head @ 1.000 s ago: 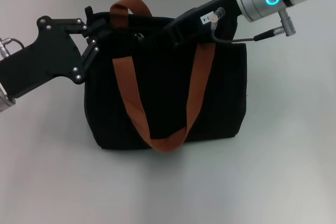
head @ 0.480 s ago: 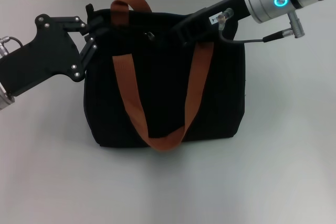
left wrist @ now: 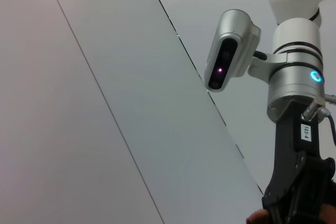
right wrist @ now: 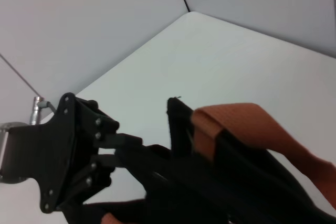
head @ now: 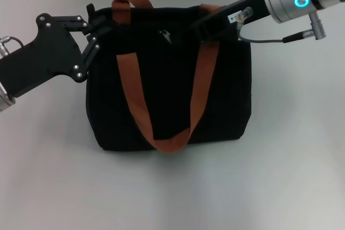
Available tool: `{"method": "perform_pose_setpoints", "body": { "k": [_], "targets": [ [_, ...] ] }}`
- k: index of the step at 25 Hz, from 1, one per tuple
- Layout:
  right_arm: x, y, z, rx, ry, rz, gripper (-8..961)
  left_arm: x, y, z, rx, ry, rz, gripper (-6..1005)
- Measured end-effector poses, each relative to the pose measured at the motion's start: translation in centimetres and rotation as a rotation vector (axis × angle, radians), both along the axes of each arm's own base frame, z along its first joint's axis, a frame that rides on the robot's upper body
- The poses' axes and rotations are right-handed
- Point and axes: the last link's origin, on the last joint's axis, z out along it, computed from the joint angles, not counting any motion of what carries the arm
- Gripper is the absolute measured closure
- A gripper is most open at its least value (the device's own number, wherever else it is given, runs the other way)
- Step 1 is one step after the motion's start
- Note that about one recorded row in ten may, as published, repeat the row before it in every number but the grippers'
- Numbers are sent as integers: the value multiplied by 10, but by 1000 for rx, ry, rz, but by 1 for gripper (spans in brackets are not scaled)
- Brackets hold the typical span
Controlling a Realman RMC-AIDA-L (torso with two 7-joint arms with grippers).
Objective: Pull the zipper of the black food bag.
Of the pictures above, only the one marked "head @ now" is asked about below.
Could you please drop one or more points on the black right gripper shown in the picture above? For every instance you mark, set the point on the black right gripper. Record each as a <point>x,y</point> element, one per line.
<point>229,22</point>

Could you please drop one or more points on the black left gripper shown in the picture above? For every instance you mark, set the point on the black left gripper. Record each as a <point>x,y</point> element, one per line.
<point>45,55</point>

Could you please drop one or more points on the silver metal zipper pull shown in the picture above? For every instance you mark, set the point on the silver metal zipper pull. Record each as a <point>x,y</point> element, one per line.
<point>165,36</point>

